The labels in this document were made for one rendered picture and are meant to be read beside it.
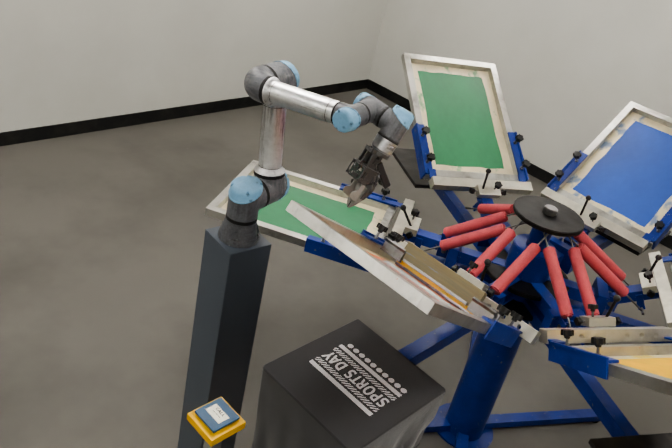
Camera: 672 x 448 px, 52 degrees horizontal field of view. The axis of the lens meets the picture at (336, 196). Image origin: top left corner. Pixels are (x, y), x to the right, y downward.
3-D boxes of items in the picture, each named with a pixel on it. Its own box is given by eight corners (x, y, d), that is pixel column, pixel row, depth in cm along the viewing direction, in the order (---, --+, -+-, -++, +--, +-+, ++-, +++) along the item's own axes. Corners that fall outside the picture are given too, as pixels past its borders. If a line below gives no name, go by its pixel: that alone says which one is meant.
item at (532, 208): (471, 472, 335) (570, 242, 271) (410, 419, 357) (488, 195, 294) (514, 435, 362) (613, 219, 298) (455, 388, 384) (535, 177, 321)
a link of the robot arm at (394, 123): (398, 104, 223) (419, 118, 221) (380, 133, 225) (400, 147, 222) (391, 100, 216) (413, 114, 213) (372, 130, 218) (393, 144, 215)
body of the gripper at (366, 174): (343, 172, 222) (363, 140, 220) (360, 180, 228) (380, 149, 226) (357, 183, 217) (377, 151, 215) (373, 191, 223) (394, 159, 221)
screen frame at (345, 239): (427, 314, 182) (435, 302, 182) (285, 209, 214) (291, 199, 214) (510, 343, 247) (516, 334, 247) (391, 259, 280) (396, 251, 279)
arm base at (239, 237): (210, 230, 256) (213, 207, 251) (244, 222, 265) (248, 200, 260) (231, 251, 246) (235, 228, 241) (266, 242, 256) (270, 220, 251)
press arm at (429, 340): (331, 417, 233) (334, 404, 230) (319, 405, 236) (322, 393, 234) (520, 301, 317) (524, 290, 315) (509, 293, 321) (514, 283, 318)
